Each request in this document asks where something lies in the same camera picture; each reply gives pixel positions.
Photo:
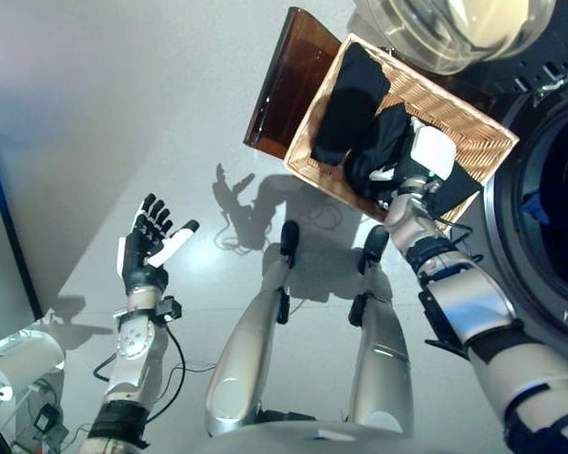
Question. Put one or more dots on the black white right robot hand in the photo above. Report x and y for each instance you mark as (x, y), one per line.
(433, 151)

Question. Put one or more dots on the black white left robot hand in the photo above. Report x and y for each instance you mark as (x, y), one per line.
(139, 265)

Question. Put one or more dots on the black garment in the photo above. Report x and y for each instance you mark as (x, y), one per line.
(350, 118)
(388, 137)

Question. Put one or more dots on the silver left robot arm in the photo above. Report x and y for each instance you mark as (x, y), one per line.
(132, 345)

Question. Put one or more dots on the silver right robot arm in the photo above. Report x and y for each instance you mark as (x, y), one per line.
(473, 302)

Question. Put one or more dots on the round glass washing machine door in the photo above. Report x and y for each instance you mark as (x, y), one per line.
(454, 33)

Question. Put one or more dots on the dark grey washing machine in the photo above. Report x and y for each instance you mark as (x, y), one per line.
(549, 260)

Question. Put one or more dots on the rectangular wicker laundry basket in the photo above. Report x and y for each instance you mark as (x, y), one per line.
(473, 142)

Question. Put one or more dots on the folded black garment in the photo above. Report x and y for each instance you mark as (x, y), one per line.
(350, 118)

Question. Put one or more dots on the black edged white board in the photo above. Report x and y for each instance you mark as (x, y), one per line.
(2, 246)

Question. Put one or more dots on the white cylindrical device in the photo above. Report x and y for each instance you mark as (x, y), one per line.
(23, 361)

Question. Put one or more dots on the small black charger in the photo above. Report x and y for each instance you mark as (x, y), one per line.
(46, 420)

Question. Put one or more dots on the silver right robot leg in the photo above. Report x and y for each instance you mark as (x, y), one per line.
(383, 369)

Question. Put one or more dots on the silver robot torso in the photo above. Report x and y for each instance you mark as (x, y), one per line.
(312, 440)

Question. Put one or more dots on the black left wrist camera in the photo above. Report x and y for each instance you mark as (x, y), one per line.
(169, 309)

